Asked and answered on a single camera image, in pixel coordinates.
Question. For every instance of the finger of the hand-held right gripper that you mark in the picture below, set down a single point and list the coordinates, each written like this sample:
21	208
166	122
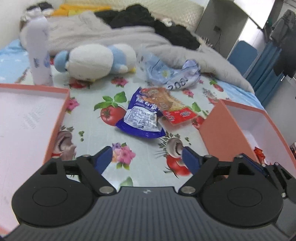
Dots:
277	177

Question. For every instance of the blue curtain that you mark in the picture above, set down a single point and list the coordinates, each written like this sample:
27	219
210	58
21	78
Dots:
266	76

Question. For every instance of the black power plug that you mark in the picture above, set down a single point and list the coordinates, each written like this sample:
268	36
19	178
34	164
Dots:
217	28

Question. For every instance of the red label noodle snack packet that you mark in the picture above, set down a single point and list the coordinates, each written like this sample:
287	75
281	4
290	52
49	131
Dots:
175	109

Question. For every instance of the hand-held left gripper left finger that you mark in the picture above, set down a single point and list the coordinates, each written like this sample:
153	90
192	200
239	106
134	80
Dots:
103	160

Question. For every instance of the white bottle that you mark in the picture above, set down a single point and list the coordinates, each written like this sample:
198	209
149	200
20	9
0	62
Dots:
39	51

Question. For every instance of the black clothing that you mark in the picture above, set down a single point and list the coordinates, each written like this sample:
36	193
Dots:
138	18

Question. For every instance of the white textured pillow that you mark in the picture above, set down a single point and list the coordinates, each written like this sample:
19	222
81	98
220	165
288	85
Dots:
180	11

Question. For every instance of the shiny red candy wrapper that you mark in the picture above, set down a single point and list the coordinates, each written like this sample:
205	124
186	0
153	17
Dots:
259	154

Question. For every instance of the grey cabinet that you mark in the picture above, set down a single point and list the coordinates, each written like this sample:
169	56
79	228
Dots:
229	20

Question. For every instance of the blue chair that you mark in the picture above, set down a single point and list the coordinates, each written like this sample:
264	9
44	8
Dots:
244	58

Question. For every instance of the hanging dark clothes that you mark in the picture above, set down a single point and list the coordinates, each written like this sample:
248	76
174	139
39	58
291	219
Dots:
285	46

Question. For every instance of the white and blue plush toy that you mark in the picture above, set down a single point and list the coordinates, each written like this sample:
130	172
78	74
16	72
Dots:
92	61

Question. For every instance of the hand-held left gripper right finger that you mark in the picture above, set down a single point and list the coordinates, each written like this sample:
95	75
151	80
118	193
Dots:
190	160

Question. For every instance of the orange cardboard box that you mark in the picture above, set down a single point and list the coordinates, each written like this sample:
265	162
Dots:
222	129
25	129

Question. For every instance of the blue and white snack packet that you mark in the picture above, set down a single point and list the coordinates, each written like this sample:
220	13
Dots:
141	118

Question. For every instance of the grey blanket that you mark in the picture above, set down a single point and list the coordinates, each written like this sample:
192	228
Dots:
92	32

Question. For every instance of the light blue crumpled bag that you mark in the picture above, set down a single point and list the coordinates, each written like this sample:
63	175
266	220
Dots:
161	71

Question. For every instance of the floral printed sheet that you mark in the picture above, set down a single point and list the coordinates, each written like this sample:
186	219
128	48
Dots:
92	129

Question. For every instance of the yellow cloth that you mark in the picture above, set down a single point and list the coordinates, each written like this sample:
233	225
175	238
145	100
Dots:
76	9

